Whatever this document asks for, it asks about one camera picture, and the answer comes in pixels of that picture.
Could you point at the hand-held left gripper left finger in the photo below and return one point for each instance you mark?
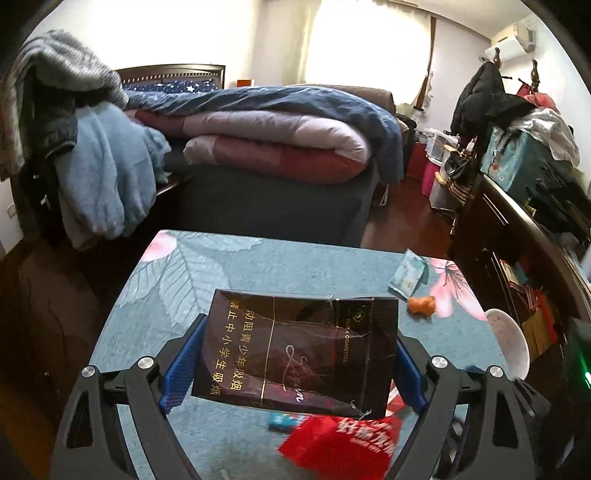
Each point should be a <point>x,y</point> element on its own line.
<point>183,365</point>

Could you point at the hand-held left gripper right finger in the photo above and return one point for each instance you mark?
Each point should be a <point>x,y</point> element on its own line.
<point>411,378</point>

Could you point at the dark cigarette carton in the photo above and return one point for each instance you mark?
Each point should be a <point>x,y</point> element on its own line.
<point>295,350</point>

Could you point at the orange peel piece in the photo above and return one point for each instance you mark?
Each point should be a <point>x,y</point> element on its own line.
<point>421,307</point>

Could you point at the light blue tissue packet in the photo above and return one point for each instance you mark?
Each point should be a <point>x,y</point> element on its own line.
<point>408,277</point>

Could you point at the red snack packet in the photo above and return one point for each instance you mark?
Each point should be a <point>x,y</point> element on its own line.
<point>332,447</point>

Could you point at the small blue wrapper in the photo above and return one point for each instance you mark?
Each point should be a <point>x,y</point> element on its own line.
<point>282,421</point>

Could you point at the teal floral tablecloth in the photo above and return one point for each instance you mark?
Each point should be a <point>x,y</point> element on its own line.
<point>277,267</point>

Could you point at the dark wooden cabinet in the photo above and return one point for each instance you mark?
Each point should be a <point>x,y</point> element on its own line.
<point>508,230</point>

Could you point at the dark blue bed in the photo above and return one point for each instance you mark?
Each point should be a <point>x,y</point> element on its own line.
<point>277,207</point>

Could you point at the pile of black clothes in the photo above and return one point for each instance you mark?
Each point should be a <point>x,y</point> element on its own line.
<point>563,198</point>

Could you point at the pink container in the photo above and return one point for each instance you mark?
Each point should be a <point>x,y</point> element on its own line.
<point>429,177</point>

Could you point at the light blue fleece blanket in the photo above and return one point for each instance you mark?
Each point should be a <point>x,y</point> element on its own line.
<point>106,175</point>

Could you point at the red bag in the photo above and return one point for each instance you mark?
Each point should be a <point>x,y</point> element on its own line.
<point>415,161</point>

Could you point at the black handbag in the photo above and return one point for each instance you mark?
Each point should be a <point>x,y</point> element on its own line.
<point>457,164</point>

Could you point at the white plastic drawer unit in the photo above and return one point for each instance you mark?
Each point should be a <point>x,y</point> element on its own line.
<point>438,145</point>

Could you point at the teal storage box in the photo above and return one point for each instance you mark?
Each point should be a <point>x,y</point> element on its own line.
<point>512,161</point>

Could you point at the black suitcase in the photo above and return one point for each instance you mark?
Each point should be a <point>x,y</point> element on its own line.
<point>406,134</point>

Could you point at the folded blue and pink quilt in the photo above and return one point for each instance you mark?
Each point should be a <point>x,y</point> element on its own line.
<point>286,124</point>

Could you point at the white cloth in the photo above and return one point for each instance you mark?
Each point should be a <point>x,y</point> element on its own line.
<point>549,129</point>

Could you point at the dark jacket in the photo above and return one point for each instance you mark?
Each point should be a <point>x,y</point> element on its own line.
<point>51,124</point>

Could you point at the star print blue pillow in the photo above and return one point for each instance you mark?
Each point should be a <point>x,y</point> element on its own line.
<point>184,85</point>

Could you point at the brown blanket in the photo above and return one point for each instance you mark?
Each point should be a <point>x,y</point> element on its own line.
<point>364,94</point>

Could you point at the orange nightstand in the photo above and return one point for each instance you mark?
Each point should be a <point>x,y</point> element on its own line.
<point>244,83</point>

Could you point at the black coat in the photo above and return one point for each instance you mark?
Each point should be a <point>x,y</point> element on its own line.
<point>485,97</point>

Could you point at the dark wooden headboard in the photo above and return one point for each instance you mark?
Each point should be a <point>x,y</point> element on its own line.
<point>184,71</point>

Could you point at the red garment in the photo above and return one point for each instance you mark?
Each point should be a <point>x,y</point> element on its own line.
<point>538,98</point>

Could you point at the grey fuzzy blanket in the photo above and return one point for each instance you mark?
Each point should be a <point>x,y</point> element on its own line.
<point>60,64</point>

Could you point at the wooden coat rack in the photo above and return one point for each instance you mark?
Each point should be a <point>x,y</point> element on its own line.
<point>534,71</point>

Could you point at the pale window curtain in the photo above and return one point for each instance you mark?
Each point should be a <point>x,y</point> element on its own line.
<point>369,46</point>

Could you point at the white air conditioner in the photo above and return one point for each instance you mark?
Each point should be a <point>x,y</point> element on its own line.
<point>512,41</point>

